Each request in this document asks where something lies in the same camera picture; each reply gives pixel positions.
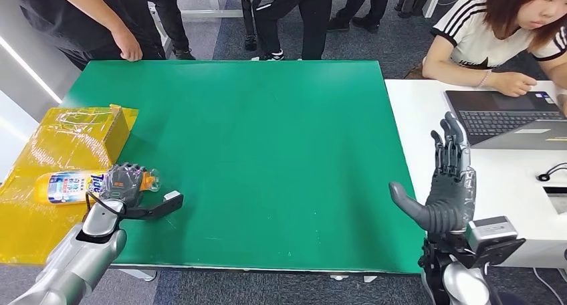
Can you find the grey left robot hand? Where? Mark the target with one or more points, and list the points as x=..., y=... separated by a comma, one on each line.
x=122, y=183

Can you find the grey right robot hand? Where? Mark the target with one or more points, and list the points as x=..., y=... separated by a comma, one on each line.
x=447, y=205

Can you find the orange detergent bottle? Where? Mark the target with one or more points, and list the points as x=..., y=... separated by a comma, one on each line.
x=62, y=188

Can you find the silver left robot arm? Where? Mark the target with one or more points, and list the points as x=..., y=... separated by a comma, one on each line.
x=75, y=258

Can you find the white desk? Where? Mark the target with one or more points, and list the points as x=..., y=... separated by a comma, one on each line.
x=509, y=192

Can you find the yellow taped cardboard box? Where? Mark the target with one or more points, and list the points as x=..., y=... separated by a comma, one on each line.
x=53, y=139

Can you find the dark grey laptop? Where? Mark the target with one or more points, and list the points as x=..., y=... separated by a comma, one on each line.
x=500, y=117

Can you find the white table foot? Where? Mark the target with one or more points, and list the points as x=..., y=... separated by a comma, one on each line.
x=339, y=277
x=370, y=278

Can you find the grey flat device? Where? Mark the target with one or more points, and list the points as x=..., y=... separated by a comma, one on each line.
x=560, y=201

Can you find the green table cover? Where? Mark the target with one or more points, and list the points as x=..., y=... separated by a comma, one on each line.
x=265, y=161

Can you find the standing person at table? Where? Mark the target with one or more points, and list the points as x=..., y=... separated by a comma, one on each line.
x=66, y=19

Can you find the seated person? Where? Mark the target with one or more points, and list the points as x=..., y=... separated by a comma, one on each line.
x=474, y=32

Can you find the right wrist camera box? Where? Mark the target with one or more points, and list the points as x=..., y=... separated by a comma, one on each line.
x=491, y=232

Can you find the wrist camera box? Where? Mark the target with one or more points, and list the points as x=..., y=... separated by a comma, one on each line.
x=491, y=232
x=170, y=202

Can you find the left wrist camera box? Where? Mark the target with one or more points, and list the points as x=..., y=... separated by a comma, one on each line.
x=170, y=202

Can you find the white table frame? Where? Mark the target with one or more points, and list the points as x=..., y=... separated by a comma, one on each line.
x=208, y=12

